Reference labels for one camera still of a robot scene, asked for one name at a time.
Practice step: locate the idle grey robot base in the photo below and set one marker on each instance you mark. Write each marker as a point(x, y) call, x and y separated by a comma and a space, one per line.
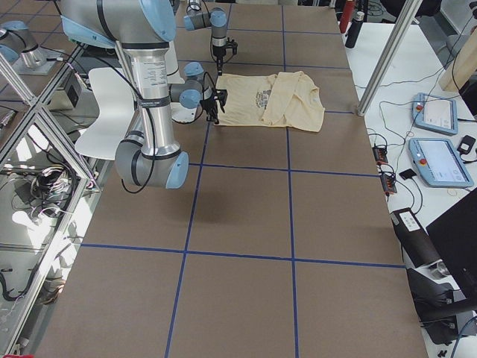
point(22, 51)

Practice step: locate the blue teach pendant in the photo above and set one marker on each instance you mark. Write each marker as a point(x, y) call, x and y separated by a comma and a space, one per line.
point(438, 163)
point(435, 113)

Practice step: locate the white plastic chair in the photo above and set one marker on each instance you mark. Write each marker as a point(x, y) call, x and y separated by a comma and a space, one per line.
point(116, 109)

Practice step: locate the red water bottle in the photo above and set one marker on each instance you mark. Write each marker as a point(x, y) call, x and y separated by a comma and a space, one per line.
point(349, 6)

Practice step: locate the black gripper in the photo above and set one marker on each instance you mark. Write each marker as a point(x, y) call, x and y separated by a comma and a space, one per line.
point(218, 51)
point(209, 104)

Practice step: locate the aluminium frame post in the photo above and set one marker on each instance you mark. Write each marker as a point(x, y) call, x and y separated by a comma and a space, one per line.
point(400, 29)

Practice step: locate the near blue teach pendant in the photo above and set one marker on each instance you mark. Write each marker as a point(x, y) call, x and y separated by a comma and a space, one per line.
point(438, 163)

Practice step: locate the far blue teach pendant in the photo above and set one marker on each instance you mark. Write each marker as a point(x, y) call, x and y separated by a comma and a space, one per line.
point(435, 113)

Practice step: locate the beige long-sleeve printed shirt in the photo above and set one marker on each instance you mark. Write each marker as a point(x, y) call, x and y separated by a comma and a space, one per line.
point(285, 99)

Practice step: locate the black water bottle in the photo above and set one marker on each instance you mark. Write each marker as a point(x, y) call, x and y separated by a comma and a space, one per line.
point(354, 30)

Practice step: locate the black monitor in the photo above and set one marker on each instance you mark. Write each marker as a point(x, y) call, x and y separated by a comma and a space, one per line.
point(453, 234)

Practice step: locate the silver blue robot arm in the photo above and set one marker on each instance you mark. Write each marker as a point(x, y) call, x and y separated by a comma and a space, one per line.
point(216, 20)
point(149, 155)

